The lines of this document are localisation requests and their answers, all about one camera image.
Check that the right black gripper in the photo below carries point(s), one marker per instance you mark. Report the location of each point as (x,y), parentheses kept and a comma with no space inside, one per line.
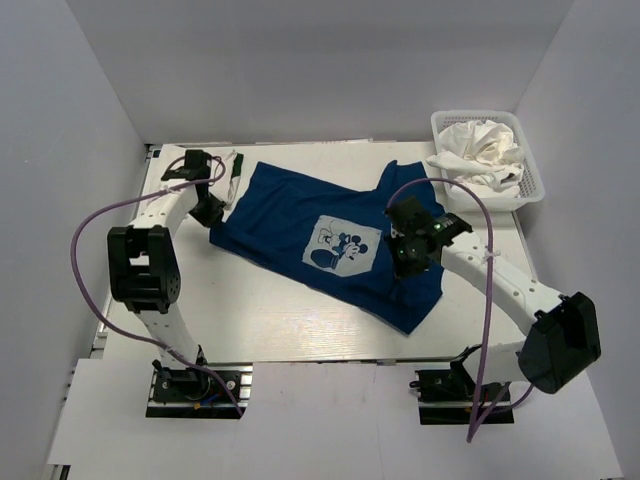
(401,269)

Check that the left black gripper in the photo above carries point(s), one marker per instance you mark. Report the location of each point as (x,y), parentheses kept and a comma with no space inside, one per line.
(213,216)

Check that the blue t-shirt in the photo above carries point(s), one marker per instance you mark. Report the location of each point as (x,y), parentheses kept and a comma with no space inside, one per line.
(331,239)

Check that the white t-shirt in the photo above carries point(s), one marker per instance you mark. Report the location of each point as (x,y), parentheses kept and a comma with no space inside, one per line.
(483,156)
(224,189)

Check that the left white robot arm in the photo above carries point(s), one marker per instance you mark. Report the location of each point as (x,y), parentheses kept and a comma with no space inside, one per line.
(143,266)

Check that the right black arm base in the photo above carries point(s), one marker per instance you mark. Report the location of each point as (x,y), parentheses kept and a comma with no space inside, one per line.
(442,402)

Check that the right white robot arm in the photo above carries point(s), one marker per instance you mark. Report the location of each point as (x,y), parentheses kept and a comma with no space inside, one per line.
(561,332)

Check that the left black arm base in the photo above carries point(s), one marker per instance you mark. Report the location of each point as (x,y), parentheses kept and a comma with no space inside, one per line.
(184,394)

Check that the folded white t-shirt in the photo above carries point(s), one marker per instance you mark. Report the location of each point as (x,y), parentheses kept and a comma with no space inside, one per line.
(224,189)

